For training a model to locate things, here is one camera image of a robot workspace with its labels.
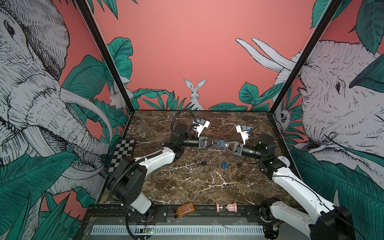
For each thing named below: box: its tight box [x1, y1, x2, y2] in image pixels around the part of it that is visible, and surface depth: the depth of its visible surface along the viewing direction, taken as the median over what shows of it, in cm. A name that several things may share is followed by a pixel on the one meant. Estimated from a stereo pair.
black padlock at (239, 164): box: [235, 159, 243, 168], surface depth 94 cm
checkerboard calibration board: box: [107, 139, 135, 173], surface depth 97 cm
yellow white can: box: [277, 156, 291, 168], surface depth 90 cm
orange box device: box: [177, 202, 195, 218], surface depth 74 cm
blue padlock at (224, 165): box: [221, 162, 229, 169], surface depth 92 cm
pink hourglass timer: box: [216, 202, 238, 213], surface depth 76 cm
